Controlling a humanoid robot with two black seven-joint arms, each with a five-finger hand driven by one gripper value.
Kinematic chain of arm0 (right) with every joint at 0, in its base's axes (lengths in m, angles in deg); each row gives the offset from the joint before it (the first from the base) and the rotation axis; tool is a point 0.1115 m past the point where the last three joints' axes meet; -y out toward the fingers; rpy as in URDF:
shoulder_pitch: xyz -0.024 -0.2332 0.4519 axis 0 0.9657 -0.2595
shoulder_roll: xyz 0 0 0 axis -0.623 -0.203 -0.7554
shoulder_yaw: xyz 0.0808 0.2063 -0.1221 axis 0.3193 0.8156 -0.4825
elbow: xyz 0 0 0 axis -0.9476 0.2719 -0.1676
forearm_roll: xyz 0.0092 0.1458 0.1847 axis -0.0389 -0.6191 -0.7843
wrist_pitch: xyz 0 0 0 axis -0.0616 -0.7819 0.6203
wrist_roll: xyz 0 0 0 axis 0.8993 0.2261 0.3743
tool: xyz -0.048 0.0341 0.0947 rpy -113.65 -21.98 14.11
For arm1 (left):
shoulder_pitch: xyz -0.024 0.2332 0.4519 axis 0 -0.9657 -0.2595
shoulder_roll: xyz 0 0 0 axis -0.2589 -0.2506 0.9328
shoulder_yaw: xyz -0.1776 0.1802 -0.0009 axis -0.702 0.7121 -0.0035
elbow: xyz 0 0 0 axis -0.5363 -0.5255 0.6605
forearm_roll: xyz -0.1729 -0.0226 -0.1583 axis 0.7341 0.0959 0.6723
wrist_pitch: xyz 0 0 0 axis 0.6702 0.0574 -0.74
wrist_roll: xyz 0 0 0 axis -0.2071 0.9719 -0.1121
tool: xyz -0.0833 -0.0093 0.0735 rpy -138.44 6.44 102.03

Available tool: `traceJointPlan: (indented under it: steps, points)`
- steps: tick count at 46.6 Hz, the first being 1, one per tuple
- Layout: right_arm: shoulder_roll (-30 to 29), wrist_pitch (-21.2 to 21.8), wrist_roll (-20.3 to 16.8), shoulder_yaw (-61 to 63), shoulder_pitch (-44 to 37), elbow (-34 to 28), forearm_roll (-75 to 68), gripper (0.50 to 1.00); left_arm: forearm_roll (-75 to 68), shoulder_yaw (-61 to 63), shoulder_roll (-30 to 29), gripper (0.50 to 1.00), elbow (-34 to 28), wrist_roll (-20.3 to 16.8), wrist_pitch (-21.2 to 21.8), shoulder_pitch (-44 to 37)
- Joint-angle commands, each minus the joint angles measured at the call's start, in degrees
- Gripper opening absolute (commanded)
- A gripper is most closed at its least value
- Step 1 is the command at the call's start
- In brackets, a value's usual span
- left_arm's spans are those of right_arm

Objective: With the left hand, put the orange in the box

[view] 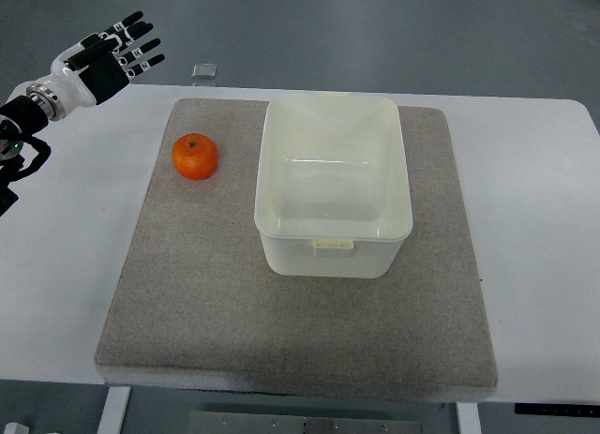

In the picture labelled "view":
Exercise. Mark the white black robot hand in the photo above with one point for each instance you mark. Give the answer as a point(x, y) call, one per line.
point(96, 68)

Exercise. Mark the orange fruit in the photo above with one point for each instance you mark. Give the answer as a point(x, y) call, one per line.
point(195, 156)

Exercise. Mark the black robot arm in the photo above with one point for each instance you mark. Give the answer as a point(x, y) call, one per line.
point(28, 116)

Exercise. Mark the cream plastic box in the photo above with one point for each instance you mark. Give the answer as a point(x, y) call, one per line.
point(332, 196)

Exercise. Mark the grey felt mat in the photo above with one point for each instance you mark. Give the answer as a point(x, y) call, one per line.
point(197, 306)

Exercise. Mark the white table leg left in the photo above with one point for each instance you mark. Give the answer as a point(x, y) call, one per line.
point(114, 411)

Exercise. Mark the white table leg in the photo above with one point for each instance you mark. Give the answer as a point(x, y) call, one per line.
point(114, 411)
point(468, 418)

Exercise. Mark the white object floor corner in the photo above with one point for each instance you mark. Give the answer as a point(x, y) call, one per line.
point(15, 428)

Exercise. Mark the white table leg right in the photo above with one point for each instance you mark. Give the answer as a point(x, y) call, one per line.
point(468, 418)

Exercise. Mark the black table control panel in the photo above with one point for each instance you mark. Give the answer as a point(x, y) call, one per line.
point(563, 410)

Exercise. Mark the grey metal base plate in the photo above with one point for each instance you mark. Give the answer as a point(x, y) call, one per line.
point(231, 422)

